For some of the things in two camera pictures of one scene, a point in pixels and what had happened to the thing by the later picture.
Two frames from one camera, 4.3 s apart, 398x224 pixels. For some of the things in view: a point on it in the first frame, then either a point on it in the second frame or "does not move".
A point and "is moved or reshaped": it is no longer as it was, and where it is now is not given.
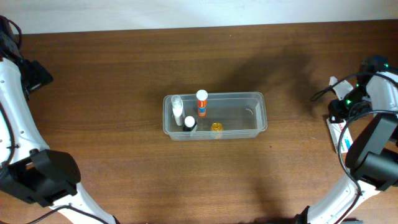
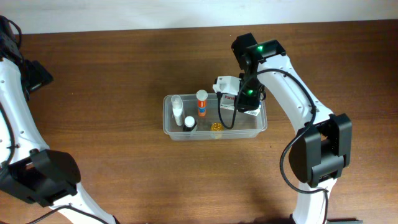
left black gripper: x=37 y=78 does not move
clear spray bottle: x=177 y=107 does not move
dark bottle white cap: x=189 y=124 does not move
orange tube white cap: x=202 y=95 does not move
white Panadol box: x=336 y=129 is moved or reshaped
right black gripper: x=336 y=109 -> x=247 y=104
